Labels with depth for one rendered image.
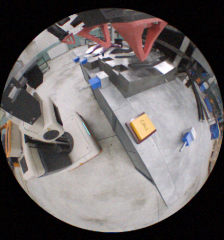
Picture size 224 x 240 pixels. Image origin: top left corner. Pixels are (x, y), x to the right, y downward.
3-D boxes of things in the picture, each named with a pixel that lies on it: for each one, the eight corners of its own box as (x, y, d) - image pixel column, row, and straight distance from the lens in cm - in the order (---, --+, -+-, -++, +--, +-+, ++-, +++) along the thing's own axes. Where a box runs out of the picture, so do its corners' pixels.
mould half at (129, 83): (125, 98, 29) (131, 69, 21) (99, 69, 47) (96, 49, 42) (174, 80, 68) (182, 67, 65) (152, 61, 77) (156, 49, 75)
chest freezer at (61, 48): (69, 50, 755) (66, 41, 748) (67, 52, 681) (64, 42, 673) (53, 57, 800) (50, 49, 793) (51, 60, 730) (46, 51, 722)
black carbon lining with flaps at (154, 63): (131, 73, 31) (135, 51, 28) (111, 59, 43) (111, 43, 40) (168, 68, 59) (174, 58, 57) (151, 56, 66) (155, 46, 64)
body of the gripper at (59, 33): (67, 34, 60) (60, 28, 61) (70, 31, 50) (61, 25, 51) (59, 41, 60) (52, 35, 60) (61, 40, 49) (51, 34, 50)
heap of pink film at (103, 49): (102, 55, 55) (101, 45, 53) (88, 52, 69) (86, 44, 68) (125, 49, 74) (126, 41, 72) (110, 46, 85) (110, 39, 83)
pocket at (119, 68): (118, 80, 29) (119, 72, 27) (112, 74, 32) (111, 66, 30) (128, 77, 31) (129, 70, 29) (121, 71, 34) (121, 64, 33)
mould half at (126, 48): (92, 69, 49) (89, 54, 45) (75, 63, 71) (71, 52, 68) (135, 54, 84) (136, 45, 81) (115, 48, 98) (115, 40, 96)
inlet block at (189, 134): (177, 155, 36) (186, 155, 33) (172, 146, 33) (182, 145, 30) (188, 137, 44) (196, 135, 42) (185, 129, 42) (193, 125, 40)
